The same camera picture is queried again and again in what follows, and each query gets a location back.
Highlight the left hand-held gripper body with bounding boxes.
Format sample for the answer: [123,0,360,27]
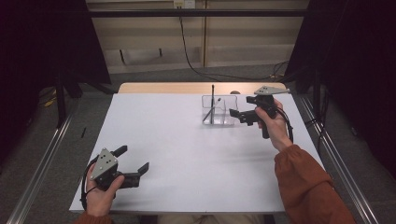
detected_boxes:
[89,147,142,192]

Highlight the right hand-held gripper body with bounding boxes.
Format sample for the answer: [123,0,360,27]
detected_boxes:
[239,85,291,140]

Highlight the clear plastic organizer box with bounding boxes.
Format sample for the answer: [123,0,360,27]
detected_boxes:
[201,94,239,127]

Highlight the black pen with silver tip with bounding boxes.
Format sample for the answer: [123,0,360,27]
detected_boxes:
[202,97,222,123]

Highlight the black makeup brush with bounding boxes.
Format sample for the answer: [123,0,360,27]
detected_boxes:
[210,84,216,125]

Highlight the person's right hand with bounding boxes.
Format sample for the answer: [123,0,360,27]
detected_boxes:
[254,98,294,153]

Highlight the person's left hand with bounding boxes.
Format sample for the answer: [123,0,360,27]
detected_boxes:
[85,172,126,217]

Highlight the white table board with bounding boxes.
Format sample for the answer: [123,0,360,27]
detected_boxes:
[68,92,326,215]

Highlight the black metal stand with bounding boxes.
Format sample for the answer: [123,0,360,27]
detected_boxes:
[312,68,328,153]
[55,73,68,129]

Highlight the wooden table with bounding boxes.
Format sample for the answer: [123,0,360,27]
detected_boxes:
[118,82,289,95]

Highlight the person's beige trousers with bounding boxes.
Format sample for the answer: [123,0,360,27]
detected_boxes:
[157,214,265,224]

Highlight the black curtain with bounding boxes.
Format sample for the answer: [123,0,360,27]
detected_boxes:
[0,0,111,162]
[284,0,396,178]

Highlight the right hand-held gripper cable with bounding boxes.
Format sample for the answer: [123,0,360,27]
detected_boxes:
[275,106,295,144]

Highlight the hand-held gripper cable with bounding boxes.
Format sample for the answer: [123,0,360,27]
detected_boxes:
[275,106,295,144]
[79,157,100,211]

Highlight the left hand-held gripper cable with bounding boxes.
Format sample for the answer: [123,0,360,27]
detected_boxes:
[79,157,100,211]

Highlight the aluminium floor rail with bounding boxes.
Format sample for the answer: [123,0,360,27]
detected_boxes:
[6,97,81,224]
[298,92,381,224]

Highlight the black wall cable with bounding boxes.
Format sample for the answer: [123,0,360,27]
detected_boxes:
[178,15,290,82]

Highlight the black horizontal frame bar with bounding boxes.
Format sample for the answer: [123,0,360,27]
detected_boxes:
[88,8,309,18]

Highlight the white wall socket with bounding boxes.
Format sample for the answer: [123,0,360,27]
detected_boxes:
[173,0,196,9]

